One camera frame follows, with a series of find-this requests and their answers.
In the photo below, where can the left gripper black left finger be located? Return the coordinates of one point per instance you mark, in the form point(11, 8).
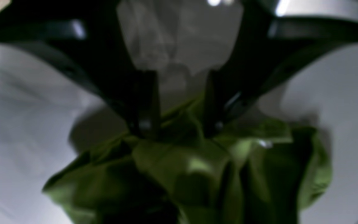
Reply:
point(83, 40)

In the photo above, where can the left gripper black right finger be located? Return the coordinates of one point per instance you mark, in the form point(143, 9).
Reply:
point(276, 39)

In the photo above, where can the green T-shirt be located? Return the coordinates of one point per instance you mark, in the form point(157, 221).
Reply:
point(261, 174)

